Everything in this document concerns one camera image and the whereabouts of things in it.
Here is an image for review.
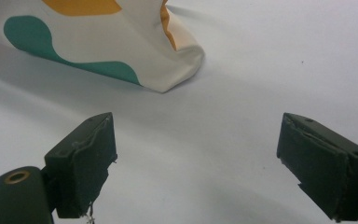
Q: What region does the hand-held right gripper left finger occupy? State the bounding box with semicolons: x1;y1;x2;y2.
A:
44;112;118;219

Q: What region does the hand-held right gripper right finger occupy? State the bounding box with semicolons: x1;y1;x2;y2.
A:
276;112;358;223

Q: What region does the white cloth with coloured patches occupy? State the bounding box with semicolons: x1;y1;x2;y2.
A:
0;0;206;94

